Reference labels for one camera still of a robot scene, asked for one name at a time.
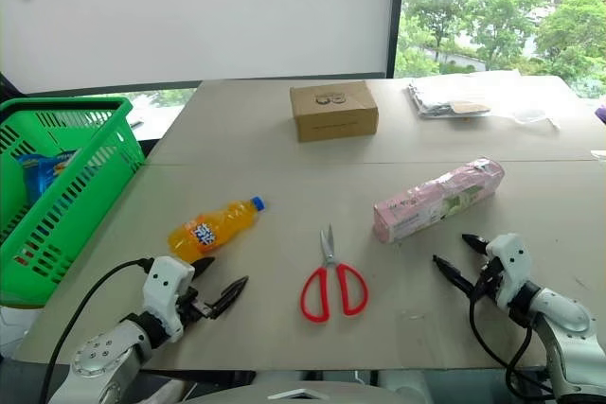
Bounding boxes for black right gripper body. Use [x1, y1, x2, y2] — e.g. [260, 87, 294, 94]
[472, 255, 505, 305]

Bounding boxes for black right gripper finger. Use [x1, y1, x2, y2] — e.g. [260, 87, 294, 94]
[431, 255, 476, 300]
[461, 233, 490, 257]

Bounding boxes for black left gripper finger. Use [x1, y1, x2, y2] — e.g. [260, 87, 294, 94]
[210, 275, 250, 322]
[191, 256, 217, 278]

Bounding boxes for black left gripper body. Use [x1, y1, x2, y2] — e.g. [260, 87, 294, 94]
[175, 285, 215, 325]

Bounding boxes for green plastic basket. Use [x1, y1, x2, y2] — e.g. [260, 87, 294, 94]
[0, 96, 146, 308]

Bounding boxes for orange soda bottle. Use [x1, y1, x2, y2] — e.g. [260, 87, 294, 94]
[168, 195, 268, 264]

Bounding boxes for long pink box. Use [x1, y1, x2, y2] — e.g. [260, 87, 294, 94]
[372, 157, 506, 245]

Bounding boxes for silver robot torso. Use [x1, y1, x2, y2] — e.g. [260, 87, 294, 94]
[182, 369, 427, 404]

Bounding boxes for clear plastic bag with papers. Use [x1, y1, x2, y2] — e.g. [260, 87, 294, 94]
[405, 81, 492, 119]

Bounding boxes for blue snack packet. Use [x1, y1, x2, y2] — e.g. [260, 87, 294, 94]
[17, 149, 80, 207]

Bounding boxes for brown cardboard box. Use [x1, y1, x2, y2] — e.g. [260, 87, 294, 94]
[289, 80, 380, 144]

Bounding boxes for white roller blind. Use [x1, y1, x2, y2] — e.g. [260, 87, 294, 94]
[0, 0, 397, 93]

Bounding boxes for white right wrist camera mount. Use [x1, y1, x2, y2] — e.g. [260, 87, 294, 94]
[485, 232, 533, 307]

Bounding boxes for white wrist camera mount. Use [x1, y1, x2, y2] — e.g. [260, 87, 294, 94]
[141, 255, 196, 343]
[485, 232, 533, 307]

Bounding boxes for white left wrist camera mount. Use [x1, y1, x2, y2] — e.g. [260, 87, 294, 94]
[141, 255, 196, 343]

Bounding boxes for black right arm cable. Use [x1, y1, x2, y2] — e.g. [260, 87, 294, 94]
[468, 275, 553, 400]

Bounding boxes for red-handled scissors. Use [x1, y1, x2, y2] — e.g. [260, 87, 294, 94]
[299, 222, 370, 324]

